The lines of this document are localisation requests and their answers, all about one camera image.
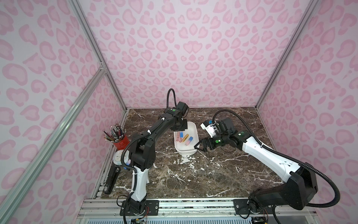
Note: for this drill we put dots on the white storage box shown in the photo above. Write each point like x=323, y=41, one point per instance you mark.
x=179, y=146

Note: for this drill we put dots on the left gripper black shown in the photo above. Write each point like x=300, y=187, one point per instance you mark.
x=180, y=126

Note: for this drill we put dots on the pink blue square lipstick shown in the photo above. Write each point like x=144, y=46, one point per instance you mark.
x=188, y=141

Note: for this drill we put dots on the red pencil cup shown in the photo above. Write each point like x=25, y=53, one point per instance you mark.
x=122, y=144

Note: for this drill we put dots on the black stapler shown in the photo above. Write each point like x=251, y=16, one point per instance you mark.
x=111, y=179

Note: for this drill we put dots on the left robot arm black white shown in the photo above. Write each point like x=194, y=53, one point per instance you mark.
x=139, y=155

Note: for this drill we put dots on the gold glitter lipstick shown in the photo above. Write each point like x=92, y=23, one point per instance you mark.
x=185, y=137

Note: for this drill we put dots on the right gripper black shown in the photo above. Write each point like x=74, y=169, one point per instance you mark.
x=208, y=142

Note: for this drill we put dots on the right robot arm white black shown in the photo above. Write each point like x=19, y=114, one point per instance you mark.
x=299, y=183

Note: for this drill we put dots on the bundle of coloured pencils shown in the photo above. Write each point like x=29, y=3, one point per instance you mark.
x=116, y=134

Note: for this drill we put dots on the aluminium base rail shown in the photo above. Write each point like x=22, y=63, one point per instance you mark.
x=194, y=211

